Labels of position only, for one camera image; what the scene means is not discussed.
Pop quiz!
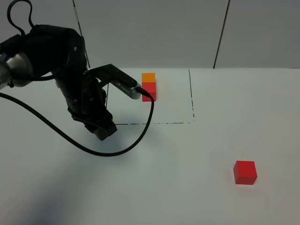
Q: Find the template red cube block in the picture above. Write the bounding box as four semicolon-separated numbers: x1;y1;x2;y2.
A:
142;82;157;102

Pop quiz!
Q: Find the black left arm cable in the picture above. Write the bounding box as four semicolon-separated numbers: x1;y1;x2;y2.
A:
0;0;157;157

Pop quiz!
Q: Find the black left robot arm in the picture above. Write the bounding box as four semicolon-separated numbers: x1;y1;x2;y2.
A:
0;25;117;140

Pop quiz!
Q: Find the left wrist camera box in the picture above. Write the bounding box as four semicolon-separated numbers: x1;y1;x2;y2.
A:
88;64;141;99

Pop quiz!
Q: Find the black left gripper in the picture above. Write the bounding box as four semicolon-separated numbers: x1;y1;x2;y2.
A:
68;78;117;141

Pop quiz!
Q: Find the template orange cube block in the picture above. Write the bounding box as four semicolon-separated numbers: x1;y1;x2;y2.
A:
142;73;156;83

